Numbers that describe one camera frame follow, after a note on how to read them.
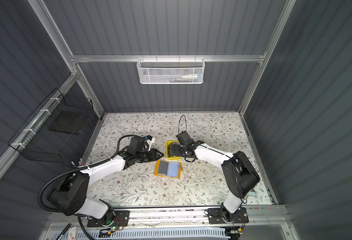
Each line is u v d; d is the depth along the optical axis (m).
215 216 0.73
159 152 0.83
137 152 0.71
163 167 0.89
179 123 1.15
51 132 0.74
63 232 0.70
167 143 0.99
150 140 0.82
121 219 0.72
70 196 0.43
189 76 0.91
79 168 0.49
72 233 0.69
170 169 0.89
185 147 0.68
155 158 0.80
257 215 0.75
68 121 0.77
